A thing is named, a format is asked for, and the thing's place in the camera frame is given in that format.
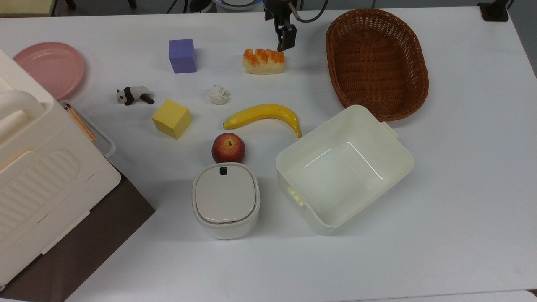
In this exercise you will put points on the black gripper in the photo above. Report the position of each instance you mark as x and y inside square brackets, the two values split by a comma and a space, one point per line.
[279, 10]

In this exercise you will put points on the orange glazed bread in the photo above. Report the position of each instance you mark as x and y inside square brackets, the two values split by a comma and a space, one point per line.
[263, 62]

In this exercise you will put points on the brown wicker basket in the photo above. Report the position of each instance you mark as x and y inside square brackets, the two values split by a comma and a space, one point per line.
[377, 63]

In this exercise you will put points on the yellow banana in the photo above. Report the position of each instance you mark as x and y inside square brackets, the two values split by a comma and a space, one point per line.
[262, 114]

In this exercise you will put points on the crumpled white paper ball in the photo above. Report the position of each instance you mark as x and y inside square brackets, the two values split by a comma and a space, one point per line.
[218, 95]

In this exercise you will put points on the purple cube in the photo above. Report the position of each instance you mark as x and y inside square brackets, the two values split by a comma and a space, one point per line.
[182, 55]

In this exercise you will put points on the red apple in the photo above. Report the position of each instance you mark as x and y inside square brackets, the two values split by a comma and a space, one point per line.
[228, 147]

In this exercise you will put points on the yellow cube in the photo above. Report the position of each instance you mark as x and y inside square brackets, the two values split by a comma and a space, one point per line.
[171, 118]

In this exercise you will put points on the cream open plastic bin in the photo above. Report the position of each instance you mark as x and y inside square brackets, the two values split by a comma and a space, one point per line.
[344, 172]

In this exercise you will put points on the black and white panda figure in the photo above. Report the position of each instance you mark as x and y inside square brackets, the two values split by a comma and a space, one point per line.
[134, 95]

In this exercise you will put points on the small beige lidded trash can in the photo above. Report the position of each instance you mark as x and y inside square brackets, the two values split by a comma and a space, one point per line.
[225, 199]

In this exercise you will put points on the black stand base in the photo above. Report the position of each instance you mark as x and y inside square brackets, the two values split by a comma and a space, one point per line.
[494, 10]

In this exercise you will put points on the pink plate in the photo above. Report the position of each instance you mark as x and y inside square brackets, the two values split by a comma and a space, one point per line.
[50, 69]

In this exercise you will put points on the wooden desk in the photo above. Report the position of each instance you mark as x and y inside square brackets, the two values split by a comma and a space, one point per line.
[25, 6]

